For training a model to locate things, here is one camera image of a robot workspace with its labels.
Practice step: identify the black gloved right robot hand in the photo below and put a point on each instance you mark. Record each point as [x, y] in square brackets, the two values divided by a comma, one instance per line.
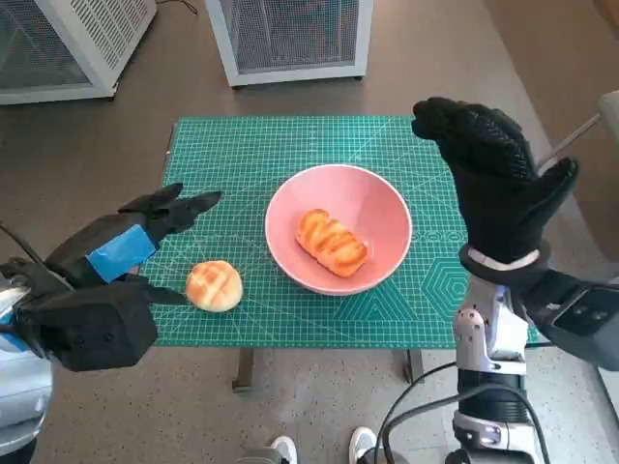
[498, 188]

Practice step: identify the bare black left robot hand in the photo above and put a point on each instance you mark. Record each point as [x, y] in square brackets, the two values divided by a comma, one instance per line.
[111, 246]

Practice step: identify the round toy bread bun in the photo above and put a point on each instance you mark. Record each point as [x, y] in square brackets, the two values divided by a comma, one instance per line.
[215, 286]

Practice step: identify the oblong braided toy bread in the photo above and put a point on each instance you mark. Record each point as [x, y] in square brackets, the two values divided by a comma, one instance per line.
[333, 241]

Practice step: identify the pink bowl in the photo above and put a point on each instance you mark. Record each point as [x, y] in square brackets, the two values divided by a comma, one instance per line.
[290, 241]

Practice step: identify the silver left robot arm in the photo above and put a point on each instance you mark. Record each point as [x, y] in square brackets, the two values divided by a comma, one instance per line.
[19, 386]

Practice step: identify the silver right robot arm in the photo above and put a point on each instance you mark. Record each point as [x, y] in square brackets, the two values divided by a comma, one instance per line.
[493, 357]

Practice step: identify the green cutting mat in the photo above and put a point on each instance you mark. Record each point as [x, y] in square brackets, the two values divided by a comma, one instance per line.
[251, 145]

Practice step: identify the black table leg foot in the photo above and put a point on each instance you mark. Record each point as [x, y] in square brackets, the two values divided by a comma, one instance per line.
[242, 372]
[413, 366]

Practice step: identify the white mesh cage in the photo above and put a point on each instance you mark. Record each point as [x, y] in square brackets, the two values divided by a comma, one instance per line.
[58, 43]
[290, 34]

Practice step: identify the white furniture panel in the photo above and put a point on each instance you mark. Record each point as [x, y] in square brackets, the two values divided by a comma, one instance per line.
[609, 389]

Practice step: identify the grey robot waist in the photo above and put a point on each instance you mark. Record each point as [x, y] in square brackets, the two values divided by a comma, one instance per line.
[261, 456]

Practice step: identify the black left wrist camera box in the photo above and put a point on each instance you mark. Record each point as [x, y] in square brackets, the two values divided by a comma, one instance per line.
[92, 328]

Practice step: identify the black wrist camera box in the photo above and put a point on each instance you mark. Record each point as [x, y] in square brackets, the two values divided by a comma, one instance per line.
[92, 328]
[575, 314]

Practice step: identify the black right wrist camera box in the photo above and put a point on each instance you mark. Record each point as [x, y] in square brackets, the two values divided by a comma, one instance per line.
[575, 314]

